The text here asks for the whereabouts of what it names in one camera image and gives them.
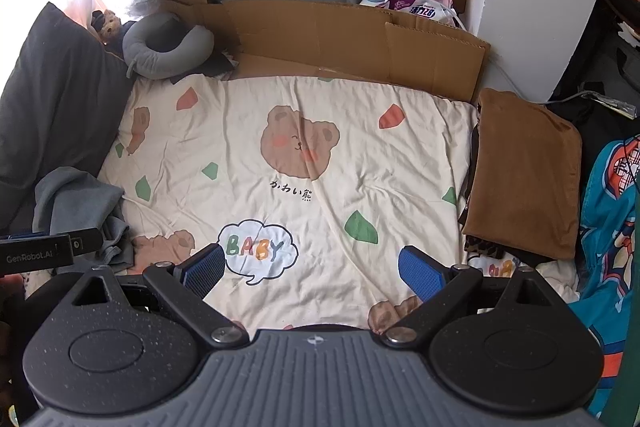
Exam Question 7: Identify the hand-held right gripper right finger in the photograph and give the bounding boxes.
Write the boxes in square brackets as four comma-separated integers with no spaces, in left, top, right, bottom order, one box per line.
[382,245,566,350]

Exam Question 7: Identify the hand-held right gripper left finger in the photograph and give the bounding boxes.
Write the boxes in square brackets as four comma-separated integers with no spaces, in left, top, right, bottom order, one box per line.
[75,243,249,350]

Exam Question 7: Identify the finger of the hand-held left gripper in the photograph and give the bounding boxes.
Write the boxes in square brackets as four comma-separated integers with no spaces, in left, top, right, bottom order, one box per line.
[67,229,104,255]

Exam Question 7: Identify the blue denim pants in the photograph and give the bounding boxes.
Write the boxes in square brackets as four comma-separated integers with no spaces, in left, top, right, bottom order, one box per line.
[33,167,133,269]

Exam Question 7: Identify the white fluffy dotted cloth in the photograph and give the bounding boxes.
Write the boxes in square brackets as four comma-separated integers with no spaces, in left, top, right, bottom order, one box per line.
[20,272,51,299]

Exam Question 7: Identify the dark grey blanket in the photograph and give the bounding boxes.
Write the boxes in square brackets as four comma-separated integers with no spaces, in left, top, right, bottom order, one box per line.
[0,2,133,233]

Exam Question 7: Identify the brown pillow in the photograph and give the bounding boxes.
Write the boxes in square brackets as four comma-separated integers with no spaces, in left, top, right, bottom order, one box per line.
[460,88,583,264]

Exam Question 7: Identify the cream bear print blanket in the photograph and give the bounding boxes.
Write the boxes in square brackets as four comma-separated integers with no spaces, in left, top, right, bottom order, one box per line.
[97,74,581,333]

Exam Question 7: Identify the teal cartoon print cloth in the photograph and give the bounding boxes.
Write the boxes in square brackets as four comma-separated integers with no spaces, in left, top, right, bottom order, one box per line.
[572,134,640,418]

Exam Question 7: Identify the dark cloth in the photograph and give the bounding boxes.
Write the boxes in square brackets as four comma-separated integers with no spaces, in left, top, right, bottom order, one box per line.
[167,52,238,85]

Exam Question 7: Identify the grey neck pillow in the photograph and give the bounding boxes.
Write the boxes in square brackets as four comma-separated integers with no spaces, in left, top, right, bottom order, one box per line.
[121,13,216,80]

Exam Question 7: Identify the small teddy bear toy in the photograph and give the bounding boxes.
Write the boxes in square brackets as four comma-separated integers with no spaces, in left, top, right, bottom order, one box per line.
[91,9,123,42]

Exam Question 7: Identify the black cloth heap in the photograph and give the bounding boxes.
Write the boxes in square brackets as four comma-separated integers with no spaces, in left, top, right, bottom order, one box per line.
[550,97,640,188]

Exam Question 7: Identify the folded cardboard sheet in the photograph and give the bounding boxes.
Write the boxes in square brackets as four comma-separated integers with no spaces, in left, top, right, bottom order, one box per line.
[160,0,491,102]

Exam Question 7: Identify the clear plastic packet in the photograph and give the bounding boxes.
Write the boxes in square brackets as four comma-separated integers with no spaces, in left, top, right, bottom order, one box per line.
[590,92,636,118]

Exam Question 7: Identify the purple and white packet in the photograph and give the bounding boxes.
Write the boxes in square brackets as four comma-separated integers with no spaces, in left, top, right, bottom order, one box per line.
[387,0,458,25]

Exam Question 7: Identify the grey cable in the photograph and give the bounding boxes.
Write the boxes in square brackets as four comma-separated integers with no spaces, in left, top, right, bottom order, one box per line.
[547,91,596,105]

